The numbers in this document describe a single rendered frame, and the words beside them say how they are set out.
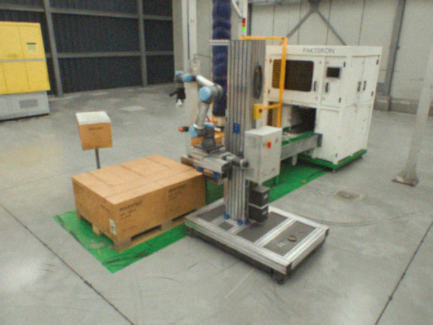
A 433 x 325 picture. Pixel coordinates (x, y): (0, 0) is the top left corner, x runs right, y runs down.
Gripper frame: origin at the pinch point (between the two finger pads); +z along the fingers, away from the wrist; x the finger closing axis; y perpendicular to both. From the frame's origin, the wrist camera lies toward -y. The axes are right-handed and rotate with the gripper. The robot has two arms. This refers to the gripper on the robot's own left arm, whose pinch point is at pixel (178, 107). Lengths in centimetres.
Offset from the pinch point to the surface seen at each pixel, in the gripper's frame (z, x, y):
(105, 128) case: 49, 90, -130
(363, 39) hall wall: -77, 877, 373
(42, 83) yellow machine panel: 47, 534, -541
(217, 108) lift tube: 13, 73, 28
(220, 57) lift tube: -46, 72, 32
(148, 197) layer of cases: 90, -27, -28
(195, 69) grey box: -25, 170, -20
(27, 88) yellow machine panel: 57, 499, -563
